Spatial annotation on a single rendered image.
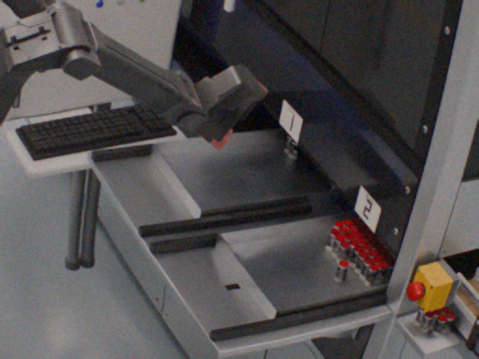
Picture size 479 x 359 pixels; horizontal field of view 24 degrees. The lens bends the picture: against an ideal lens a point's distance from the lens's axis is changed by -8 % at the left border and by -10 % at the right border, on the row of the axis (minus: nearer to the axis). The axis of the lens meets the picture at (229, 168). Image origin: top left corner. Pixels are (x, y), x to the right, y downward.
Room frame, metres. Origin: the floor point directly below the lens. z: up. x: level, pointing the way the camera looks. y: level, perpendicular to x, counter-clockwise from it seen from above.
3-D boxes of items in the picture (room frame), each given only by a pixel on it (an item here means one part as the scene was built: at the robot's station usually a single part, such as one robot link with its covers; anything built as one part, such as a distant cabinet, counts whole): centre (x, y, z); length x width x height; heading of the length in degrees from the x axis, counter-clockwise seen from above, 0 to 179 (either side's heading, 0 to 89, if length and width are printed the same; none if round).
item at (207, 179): (2.24, -0.04, 0.90); 0.34 x 0.26 x 0.04; 122
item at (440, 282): (1.80, -0.45, 0.99); 0.08 x 0.07 x 0.07; 122
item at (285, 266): (1.95, -0.22, 0.90); 0.34 x 0.26 x 0.04; 122
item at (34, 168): (2.45, 0.36, 0.79); 0.45 x 0.28 x 0.03; 126
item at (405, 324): (1.81, -0.49, 0.87); 0.14 x 0.13 x 0.02; 122
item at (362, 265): (2.00, -0.29, 0.91); 0.18 x 0.02 x 0.05; 32
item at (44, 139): (2.43, 0.34, 0.82); 0.40 x 0.14 x 0.02; 126
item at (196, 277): (2.06, -0.07, 0.87); 0.70 x 0.48 x 0.02; 32
